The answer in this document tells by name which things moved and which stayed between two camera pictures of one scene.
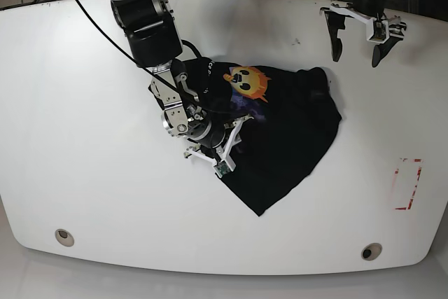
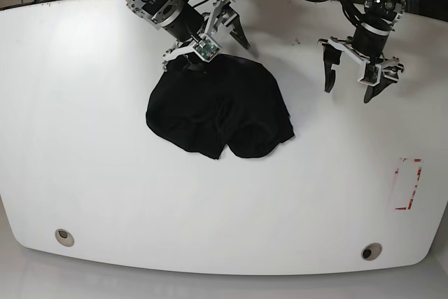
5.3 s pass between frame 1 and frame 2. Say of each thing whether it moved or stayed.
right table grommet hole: stayed
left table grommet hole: stayed
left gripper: moved
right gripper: moved
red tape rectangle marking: stayed
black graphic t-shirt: moved
